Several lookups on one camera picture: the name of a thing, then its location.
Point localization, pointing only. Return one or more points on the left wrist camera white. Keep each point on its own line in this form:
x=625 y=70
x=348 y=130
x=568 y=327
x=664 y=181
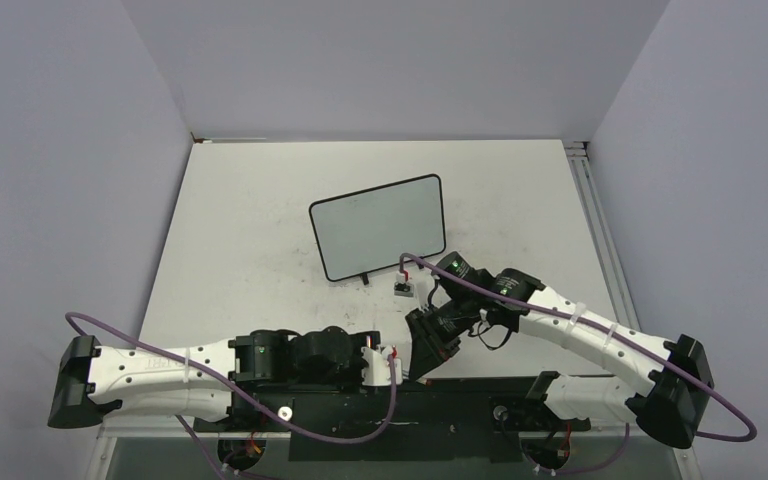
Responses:
x=383 y=366

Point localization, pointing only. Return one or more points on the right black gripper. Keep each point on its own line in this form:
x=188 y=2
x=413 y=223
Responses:
x=428 y=352

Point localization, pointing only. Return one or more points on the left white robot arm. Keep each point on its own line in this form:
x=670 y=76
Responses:
x=231 y=384

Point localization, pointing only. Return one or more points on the aluminium frame rail right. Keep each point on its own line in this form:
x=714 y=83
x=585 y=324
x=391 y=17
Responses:
x=618 y=289

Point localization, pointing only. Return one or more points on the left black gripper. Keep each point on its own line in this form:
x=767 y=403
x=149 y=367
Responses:
x=360 y=341

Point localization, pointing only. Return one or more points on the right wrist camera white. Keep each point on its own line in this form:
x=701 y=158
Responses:
x=402 y=285

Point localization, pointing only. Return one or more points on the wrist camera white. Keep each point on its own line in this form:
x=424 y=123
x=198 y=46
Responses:
x=402 y=285
x=383 y=366

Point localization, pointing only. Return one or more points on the small black-framed whiteboard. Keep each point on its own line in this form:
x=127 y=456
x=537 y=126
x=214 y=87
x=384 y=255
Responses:
x=366 y=231

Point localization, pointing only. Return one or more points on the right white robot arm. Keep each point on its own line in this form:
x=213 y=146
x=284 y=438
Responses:
x=660 y=385

